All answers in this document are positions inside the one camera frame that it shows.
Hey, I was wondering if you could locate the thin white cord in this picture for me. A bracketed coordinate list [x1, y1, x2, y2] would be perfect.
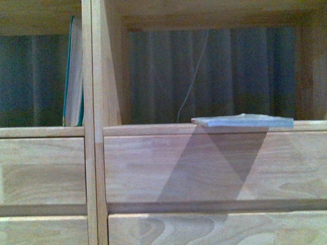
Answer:
[176, 29, 211, 125]

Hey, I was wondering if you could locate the right wooden shelf unit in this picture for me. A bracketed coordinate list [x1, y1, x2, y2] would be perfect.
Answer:
[90, 1, 326, 244]

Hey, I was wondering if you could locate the wooden shelf unit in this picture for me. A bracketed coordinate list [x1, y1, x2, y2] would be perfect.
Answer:
[1, 1, 100, 244]
[90, 1, 326, 244]

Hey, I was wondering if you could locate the thin white paperback book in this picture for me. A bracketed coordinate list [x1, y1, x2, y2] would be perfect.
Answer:
[191, 113, 294, 128]

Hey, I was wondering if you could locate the green cover book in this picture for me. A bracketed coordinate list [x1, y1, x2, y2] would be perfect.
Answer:
[62, 16, 84, 127]

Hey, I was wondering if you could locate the left wooden shelf unit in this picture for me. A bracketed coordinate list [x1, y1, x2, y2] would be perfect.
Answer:
[1, 1, 100, 244]

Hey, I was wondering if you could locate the grey curtain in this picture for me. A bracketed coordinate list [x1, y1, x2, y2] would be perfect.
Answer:
[1, 27, 296, 127]

